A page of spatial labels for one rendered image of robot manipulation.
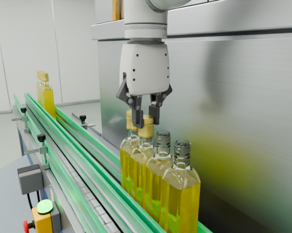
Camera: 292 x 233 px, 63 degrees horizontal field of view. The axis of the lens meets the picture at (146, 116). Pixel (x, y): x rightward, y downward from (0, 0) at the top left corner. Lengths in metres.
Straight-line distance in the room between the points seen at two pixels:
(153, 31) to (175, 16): 0.18
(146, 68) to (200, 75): 0.14
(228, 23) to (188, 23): 0.11
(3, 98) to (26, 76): 0.70
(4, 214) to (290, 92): 1.22
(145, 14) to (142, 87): 0.13
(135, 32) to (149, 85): 0.10
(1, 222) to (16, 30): 5.32
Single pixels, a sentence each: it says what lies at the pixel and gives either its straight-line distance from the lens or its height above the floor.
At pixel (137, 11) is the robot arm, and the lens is 0.46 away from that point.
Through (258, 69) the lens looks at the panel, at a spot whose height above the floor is 1.44.
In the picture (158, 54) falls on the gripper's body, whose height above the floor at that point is 1.46.
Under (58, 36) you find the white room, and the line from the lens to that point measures 6.42.
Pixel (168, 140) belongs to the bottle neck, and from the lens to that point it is 0.47.
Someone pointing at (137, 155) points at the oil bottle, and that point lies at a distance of 0.53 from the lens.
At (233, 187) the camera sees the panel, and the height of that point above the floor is 1.19.
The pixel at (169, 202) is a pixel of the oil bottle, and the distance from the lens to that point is 0.47.
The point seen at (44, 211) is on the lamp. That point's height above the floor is 1.01.
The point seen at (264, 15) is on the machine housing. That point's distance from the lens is 0.47.
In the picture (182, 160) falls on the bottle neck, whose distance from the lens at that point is 0.44.
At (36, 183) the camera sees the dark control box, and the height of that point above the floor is 0.96.
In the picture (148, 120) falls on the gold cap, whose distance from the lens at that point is 0.50.
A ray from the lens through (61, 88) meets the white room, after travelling 6.48.
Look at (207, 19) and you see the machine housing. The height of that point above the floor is 1.53.
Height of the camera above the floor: 1.48
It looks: 16 degrees down
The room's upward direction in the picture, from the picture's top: straight up
